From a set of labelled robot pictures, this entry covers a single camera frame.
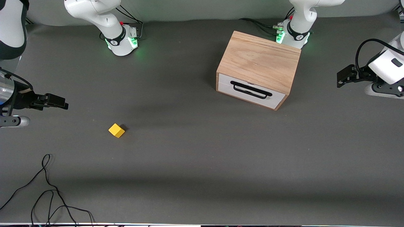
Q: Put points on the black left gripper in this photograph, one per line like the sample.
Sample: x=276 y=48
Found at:
x=362 y=75

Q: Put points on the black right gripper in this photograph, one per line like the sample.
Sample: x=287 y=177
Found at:
x=24 y=99

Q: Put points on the yellow cube block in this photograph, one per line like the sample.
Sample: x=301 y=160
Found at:
x=116 y=130

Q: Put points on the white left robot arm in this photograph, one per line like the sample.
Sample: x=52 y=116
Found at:
x=300 y=15

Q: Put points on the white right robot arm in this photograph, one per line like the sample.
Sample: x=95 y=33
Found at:
x=94 y=12

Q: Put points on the wooden drawer cabinet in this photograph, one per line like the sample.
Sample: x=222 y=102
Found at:
x=258 y=61

